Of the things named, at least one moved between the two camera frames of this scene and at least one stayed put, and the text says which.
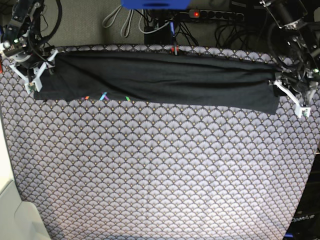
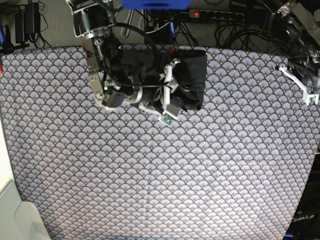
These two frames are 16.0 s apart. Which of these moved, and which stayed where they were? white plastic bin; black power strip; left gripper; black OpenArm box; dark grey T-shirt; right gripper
Moved: left gripper; dark grey T-shirt; right gripper
Stayed: black OpenArm box; white plastic bin; black power strip
